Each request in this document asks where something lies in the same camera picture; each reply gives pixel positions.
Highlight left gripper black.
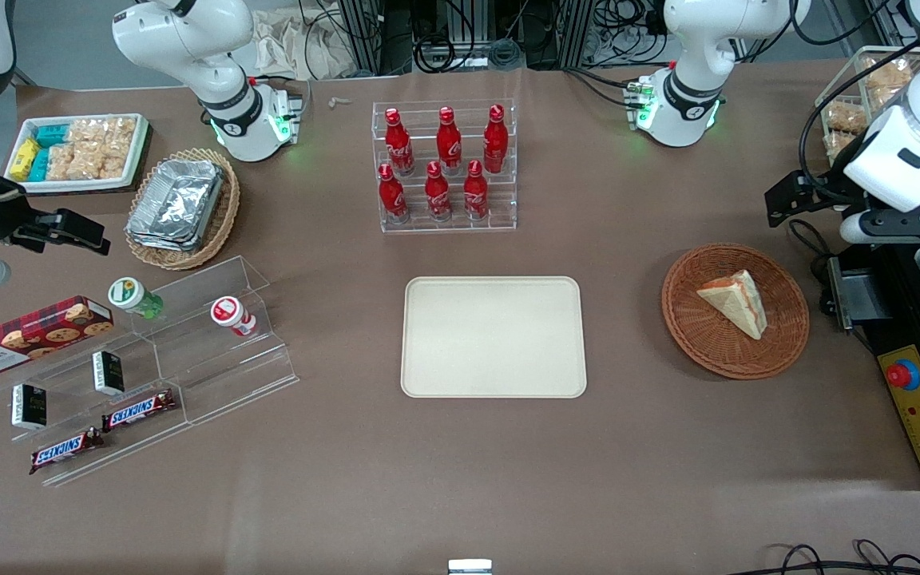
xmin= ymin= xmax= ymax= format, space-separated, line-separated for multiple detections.
xmin=764 ymin=169 xmax=860 ymax=231

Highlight triangular sandwich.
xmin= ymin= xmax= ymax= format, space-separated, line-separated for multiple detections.
xmin=696 ymin=269 xmax=769 ymax=341

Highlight white snack tray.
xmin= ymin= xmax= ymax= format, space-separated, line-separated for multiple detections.
xmin=2 ymin=113 xmax=150 ymax=196

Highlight light wicker basket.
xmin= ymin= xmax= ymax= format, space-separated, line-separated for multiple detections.
xmin=124 ymin=147 xmax=242 ymax=272

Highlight brown wicker basket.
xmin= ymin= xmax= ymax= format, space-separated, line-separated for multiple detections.
xmin=660 ymin=243 xmax=811 ymax=381

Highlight beige plastic tray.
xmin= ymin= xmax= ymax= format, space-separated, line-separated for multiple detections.
xmin=400 ymin=276 xmax=589 ymax=399

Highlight rice cracker bag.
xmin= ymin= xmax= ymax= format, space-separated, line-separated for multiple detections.
xmin=46 ymin=141 xmax=106 ymax=182
xmin=101 ymin=117 xmax=138 ymax=181
xmin=66 ymin=119 xmax=107 ymax=149

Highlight green bottle white cap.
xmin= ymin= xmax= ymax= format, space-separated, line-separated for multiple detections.
xmin=107 ymin=276 xmax=165 ymax=319

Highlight yellow snack packet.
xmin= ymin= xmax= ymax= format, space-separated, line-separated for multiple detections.
xmin=10 ymin=137 xmax=40 ymax=181

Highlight fried snack bag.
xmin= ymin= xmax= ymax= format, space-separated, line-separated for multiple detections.
xmin=862 ymin=57 xmax=914 ymax=110
xmin=823 ymin=102 xmax=870 ymax=158

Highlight stack of foil trays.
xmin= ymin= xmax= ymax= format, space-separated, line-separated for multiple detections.
xmin=125 ymin=158 xmax=225 ymax=252

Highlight red tartan cookie box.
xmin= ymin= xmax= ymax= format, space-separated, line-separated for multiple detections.
xmin=0 ymin=295 xmax=116 ymax=379

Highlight small black box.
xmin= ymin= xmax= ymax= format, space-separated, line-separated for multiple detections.
xmin=10 ymin=383 xmax=48 ymax=431
xmin=92 ymin=351 xmax=126 ymax=397

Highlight black machine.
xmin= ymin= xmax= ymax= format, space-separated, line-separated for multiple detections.
xmin=827 ymin=238 xmax=920 ymax=490

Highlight red bottle white cap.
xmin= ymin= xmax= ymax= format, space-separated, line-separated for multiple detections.
xmin=210 ymin=295 xmax=258 ymax=339

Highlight Snickers chocolate bar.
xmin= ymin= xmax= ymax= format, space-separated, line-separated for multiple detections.
xmin=28 ymin=427 xmax=106 ymax=476
xmin=101 ymin=389 xmax=178 ymax=433

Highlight clear acrylic stepped shelf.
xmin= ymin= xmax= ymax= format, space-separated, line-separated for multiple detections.
xmin=0 ymin=255 xmax=301 ymax=489

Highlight clear acrylic bottle rack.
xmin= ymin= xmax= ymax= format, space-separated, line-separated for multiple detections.
xmin=371 ymin=98 xmax=519 ymax=235

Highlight crumpled beige cloth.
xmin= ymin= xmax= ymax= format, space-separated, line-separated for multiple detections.
xmin=251 ymin=6 xmax=359 ymax=81

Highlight red cola bottle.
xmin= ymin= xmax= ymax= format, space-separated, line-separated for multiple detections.
xmin=383 ymin=108 xmax=415 ymax=177
xmin=482 ymin=104 xmax=510 ymax=175
xmin=377 ymin=163 xmax=410 ymax=224
xmin=435 ymin=105 xmax=464 ymax=176
xmin=424 ymin=161 xmax=454 ymax=222
xmin=462 ymin=159 xmax=490 ymax=220

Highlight black table cable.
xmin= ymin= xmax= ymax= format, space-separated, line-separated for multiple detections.
xmin=787 ymin=218 xmax=838 ymax=282

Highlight white wire rack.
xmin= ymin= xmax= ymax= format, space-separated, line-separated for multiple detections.
xmin=815 ymin=46 xmax=920 ymax=166

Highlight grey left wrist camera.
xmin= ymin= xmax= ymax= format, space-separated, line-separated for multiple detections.
xmin=839 ymin=208 xmax=920 ymax=246

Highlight black cable bundle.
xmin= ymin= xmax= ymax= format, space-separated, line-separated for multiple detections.
xmin=562 ymin=65 xmax=641 ymax=110

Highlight aluminium frame post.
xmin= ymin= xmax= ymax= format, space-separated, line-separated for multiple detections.
xmin=562 ymin=0 xmax=598 ymax=69
xmin=339 ymin=0 xmax=386 ymax=77

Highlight black floor cables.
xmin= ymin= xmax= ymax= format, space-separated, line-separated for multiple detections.
xmin=746 ymin=540 xmax=920 ymax=575

